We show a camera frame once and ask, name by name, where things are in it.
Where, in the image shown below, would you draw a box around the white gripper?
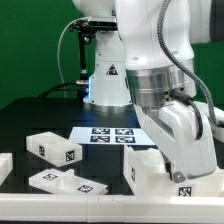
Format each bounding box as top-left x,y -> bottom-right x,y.
135,101 -> 217,183

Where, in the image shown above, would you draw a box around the large white cabinet body box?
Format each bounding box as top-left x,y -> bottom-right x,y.
123,145 -> 224,197

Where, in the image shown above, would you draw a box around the white cabinet panel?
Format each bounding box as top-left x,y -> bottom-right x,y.
29,169 -> 108,195

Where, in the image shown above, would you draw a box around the white cabinet drawer box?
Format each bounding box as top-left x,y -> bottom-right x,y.
26,132 -> 82,167

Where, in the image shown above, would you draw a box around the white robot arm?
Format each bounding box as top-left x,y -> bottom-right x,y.
73,0 -> 221,179

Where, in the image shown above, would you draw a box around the white marker sheet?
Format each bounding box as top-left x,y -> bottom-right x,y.
69,127 -> 155,146

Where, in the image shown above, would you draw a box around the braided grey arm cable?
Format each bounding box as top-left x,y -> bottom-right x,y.
156,0 -> 224,141

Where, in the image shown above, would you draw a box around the grey camera cable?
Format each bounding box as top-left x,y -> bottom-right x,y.
57,17 -> 88,99

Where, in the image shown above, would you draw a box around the black cables at base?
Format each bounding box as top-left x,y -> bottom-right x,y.
38,81 -> 90,99

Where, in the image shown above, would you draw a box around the white front rail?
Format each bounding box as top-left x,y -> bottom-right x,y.
0,194 -> 224,224

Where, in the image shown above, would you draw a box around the white left rail piece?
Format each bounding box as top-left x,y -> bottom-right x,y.
0,153 -> 13,186

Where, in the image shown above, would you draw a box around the black camera on stand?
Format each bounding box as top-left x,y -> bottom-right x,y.
69,16 -> 118,100

